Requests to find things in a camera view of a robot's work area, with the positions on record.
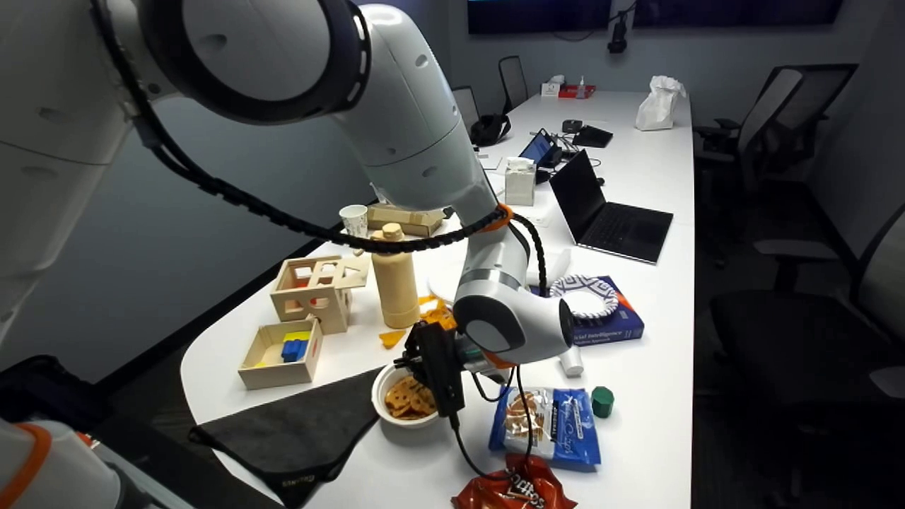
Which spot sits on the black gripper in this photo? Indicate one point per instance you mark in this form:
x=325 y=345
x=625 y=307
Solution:
x=440 y=355

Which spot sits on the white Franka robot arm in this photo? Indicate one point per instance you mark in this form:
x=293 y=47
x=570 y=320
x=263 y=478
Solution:
x=397 y=113

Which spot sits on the white bowl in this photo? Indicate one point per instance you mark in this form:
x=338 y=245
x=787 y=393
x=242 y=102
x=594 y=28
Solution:
x=382 y=399

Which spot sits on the patterned paper bowl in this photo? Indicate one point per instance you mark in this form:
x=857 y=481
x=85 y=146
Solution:
x=588 y=296

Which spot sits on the pretzels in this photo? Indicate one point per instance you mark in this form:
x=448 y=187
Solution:
x=407 y=399

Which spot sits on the orange chips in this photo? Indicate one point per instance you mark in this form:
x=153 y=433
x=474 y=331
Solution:
x=437 y=313

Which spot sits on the red chip bag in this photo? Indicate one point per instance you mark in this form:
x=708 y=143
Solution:
x=512 y=492

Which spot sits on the blue snack bag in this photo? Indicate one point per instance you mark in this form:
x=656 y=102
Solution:
x=565 y=427

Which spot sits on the tan water bottle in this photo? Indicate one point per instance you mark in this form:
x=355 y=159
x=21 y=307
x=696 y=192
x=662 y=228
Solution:
x=397 y=287

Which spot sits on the small white cup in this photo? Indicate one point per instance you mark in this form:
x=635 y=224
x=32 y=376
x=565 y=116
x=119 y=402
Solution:
x=571 y=362

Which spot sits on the small green container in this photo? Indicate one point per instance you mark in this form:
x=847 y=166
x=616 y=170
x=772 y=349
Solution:
x=604 y=402

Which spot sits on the wooden shape sorter cube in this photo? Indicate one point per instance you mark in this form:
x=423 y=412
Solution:
x=325 y=300

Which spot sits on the black cloth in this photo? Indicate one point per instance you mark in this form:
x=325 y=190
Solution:
x=293 y=433

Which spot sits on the blue block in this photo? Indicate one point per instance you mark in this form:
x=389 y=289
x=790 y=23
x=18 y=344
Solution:
x=295 y=349

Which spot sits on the yellow flat block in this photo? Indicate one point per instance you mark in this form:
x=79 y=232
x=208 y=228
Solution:
x=297 y=335

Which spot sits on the blue yellow book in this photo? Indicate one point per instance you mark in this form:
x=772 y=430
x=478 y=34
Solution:
x=611 y=325

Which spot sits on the flat wooden box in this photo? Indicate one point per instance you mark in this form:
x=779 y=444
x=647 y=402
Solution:
x=413 y=215

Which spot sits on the wooden tray box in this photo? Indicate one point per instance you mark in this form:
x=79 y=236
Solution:
x=259 y=373

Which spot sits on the white paper cup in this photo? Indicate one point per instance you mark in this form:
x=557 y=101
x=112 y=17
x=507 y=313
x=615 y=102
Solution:
x=355 y=219

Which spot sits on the white carton box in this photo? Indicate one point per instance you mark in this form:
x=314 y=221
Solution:
x=517 y=184

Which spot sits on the black laptop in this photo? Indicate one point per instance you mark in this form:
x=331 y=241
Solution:
x=616 y=229

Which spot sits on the blue tablet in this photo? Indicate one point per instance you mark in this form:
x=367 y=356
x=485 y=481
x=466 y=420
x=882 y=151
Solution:
x=539 y=149

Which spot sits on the black bag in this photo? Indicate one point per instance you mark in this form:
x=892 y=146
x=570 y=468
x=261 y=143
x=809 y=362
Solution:
x=491 y=127

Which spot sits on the grey mesh office chair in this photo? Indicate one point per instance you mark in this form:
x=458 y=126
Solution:
x=512 y=81
x=466 y=106

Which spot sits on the black gadgets pile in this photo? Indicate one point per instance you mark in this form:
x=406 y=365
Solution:
x=592 y=137

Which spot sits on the small white box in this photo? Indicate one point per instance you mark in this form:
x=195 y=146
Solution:
x=553 y=86

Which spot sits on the red flat item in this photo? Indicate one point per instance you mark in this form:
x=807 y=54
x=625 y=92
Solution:
x=578 y=92

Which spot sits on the black office chair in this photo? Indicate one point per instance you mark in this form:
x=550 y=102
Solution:
x=780 y=113
x=800 y=340

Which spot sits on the white plastic bag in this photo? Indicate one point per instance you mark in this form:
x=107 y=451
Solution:
x=659 y=106

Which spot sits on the hanging black device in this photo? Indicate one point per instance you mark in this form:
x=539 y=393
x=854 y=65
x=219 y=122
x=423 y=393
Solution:
x=616 y=34

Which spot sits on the dark wall screen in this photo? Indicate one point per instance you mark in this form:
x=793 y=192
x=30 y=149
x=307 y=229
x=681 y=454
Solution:
x=539 y=14

